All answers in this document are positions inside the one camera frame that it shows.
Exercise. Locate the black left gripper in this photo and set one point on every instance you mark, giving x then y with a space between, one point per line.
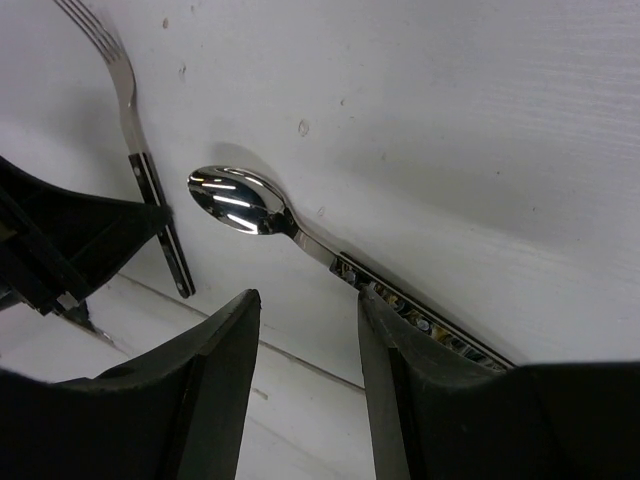
56 241

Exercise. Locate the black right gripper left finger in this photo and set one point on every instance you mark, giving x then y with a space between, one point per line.
176 412

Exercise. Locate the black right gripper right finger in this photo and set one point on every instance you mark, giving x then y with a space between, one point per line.
436 415

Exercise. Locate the fork with black handle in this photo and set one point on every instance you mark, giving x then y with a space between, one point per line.
113 53

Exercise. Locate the spoon with black handle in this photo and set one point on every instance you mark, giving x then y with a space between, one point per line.
252 204

